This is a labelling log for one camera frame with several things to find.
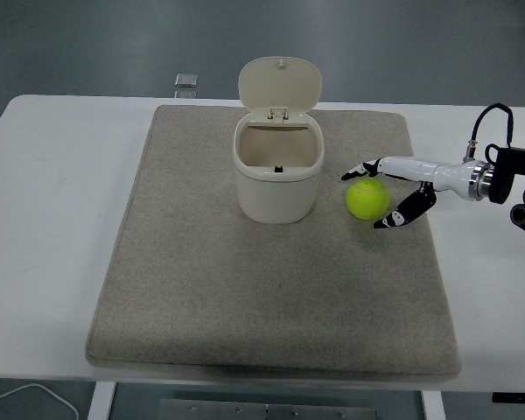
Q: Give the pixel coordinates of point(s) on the black table control panel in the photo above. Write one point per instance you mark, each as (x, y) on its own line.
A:
(516, 397)

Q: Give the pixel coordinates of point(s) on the silver floor plate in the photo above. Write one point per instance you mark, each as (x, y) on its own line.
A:
(186, 79)
(185, 93)

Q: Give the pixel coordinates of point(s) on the grey metal plate with screws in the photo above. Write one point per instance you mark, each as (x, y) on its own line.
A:
(267, 411)

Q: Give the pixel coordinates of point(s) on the beige fabric mat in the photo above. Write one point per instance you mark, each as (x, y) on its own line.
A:
(262, 289)

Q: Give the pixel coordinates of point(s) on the white table leg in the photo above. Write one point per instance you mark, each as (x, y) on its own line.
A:
(101, 402)
(433, 407)

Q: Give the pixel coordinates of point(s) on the yellow-green tennis ball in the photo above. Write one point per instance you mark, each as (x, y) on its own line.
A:
(367, 199)

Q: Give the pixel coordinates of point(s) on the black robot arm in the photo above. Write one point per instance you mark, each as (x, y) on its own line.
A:
(514, 168)

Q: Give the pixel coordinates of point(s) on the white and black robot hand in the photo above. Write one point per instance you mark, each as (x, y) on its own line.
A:
(420, 168)

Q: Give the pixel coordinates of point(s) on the cream plastic bin with lid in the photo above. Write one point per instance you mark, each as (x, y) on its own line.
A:
(275, 197)

